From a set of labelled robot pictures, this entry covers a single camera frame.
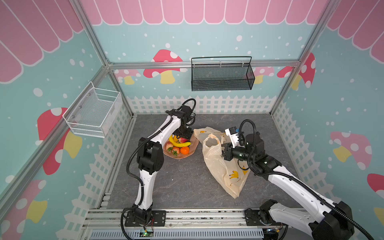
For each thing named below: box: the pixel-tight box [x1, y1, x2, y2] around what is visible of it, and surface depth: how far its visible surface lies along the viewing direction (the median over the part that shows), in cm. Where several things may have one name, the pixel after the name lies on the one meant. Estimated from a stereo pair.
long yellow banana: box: [169, 135, 192, 147], surface depth 96 cm
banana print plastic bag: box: [193, 126, 251, 199], surface depth 76 cm
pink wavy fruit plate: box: [163, 135, 199, 159], surface depth 96 cm
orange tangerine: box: [180, 146, 190, 155], surface depth 96 cm
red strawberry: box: [172, 146, 180, 156], surface depth 96 cm
